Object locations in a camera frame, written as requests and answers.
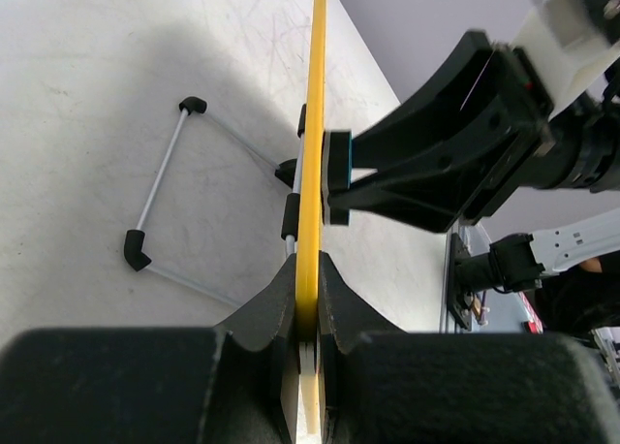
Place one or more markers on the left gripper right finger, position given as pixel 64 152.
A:
pixel 363 365

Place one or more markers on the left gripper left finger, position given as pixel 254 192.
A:
pixel 255 391

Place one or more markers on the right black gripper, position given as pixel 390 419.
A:
pixel 505 105

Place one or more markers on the yellow framed whiteboard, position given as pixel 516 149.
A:
pixel 310 224

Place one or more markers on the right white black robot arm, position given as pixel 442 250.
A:
pixel 580 148

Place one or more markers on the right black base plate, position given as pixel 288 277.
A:
pixel 457 303

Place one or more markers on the metal wire whiteboard stand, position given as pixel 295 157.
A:
pixel 193 210

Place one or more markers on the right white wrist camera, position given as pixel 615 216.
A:
pixel 570 43

